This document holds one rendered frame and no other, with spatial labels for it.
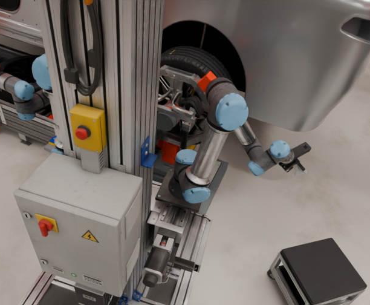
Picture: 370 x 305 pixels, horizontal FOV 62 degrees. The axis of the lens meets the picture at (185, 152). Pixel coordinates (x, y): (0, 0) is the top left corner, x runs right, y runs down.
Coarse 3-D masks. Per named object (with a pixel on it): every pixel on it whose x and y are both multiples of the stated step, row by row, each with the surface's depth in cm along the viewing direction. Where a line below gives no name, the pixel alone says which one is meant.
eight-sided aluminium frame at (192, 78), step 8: (160, 72) 188; (168, 72) 186; (176, 72) 186; (184, 72) 187; (184, 80) 185; (192, 80) 183; (200, 88) 184; (200, 96) 187; (208, 104) 190; (208, 112) 192; (160, 136) 219; (168, 136) 219; (176, 136) 220; (192, 136) 214; (200, 136) 205; (176, 144) 218; (192, 144) 212
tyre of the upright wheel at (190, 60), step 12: (180, 48) 201; (192, 48) 200; (168, 60) 191; (180, 60) 188; (192, 60) 188; (204, 60) 192; (216, 60) 200; (192, 72) 189; (204, 72) 186; (216, 72) 193; (228, 72) 203
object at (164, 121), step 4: (168, 104) 196; (176, 104) 196; (172, 108) 192; (184, 108) 203; (160, 112) 190; (160, 116) 189; (164, 116) 188; (168, 116) 187; (172, 116) 190; (160, 120) 192; (164, 120) 190; (168, 120) 189; (172, 120) 189; (176, 120) 193; (156, 124) 195; (160, 124) 194; (164, 124) 192; (168, 124) 191; (172, 124) 190; (176, 124) 195; (160, 128) 196; (164, 128) 194; (168, 128) 193
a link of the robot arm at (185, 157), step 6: (186, 150) 145; (192, 150) 146; (180, 156) 141; (186, 156) 141; (192, 156) 141; (180, 162) 139; (186, 162) 138; (192, 162) 138; (174, 168) 147; (180, 168) 139; (186, 168) 137; (174, 174) 148
